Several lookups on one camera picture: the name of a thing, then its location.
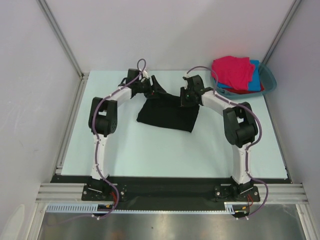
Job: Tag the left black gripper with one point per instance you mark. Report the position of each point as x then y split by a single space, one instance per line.
157 88

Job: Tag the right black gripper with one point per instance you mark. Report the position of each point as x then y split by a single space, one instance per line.
183 101

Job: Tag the black t shirt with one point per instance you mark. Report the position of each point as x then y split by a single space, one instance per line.
166 111

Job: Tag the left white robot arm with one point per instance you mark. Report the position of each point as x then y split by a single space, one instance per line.
103 121

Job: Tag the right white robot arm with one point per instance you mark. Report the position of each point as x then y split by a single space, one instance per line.
239 123

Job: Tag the pink t shirt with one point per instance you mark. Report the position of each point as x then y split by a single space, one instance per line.
233 72

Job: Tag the blue t shirt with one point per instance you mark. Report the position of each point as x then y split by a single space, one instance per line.
254 86

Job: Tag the teal plastic basket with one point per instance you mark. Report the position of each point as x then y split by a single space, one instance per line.
267 80

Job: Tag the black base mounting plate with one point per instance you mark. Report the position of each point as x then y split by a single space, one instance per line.
163 193

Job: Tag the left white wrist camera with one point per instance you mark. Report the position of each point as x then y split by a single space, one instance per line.
145 74

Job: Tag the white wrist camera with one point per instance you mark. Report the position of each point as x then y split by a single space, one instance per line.
185 78
145 74

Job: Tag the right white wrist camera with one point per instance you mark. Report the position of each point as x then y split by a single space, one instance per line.
185 78

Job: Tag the right white cable duct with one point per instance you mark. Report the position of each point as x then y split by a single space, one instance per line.
238 208

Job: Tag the white cable duct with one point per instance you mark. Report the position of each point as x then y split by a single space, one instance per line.
238 208
79 208

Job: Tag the aluminium front rail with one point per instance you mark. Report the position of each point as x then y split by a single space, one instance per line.
72 192

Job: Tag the right aluminium frame post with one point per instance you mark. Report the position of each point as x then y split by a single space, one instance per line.
294 8

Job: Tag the aluminium frame post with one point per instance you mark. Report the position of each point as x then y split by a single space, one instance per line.
57 31
294 8

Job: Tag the left aluminium frame post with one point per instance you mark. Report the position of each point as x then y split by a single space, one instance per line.
57 31

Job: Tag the left white cable duct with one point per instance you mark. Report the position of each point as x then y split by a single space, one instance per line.
79 208

